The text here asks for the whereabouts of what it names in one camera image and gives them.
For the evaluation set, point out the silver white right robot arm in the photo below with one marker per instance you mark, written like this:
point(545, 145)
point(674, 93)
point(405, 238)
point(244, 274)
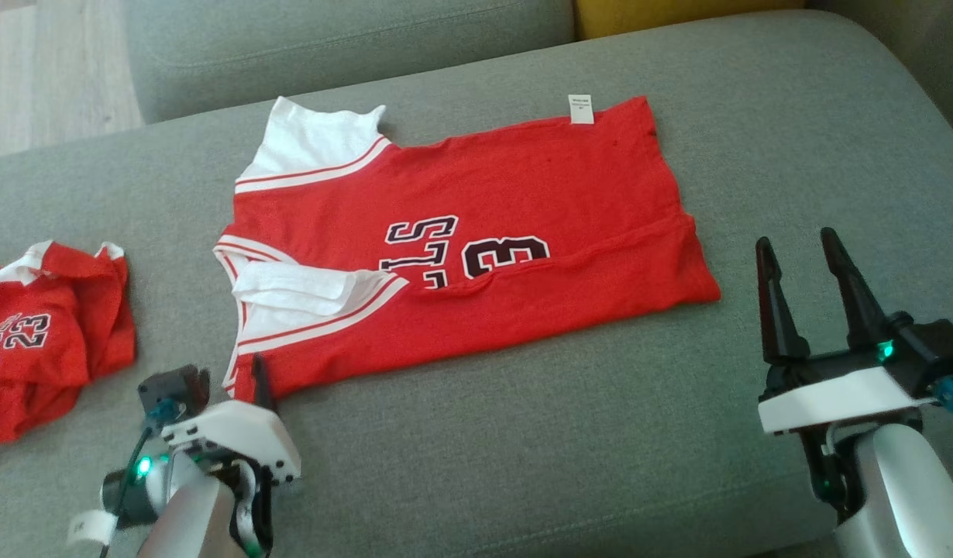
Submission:
point(903, 496)

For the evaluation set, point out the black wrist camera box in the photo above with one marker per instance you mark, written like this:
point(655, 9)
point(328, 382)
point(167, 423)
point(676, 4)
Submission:
point(174, 387)
point(937, 349)

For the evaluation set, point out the red basketball jersey white sleeves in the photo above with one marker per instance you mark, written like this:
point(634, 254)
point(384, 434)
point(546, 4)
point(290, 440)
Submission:
point(523, 178)

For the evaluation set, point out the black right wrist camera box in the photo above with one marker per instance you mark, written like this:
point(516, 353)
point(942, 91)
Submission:
point(937, 349)

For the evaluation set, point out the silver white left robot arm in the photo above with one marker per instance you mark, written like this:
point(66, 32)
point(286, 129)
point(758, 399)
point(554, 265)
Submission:
point(190, 511)

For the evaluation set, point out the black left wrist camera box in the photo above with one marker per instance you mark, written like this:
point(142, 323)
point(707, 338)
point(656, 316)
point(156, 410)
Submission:
point(174, 387)

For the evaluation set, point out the yellow sofa backrest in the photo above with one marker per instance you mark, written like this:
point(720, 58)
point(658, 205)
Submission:
point(678, 15)

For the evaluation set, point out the large grey sofa chaise cushion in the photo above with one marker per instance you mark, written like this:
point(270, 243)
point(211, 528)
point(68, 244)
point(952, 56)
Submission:
point(523, 465)

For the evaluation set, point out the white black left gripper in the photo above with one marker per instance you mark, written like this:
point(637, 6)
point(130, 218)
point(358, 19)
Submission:
point(240, 434)

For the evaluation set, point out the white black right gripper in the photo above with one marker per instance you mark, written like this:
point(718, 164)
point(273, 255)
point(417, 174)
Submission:
point(841, 399)

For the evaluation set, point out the red basketball jersey number 23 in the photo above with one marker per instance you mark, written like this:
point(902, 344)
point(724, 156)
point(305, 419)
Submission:
point(50, 372)

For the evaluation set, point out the grey sofa seat cushion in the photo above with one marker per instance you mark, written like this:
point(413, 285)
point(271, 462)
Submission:
point(329, 46)

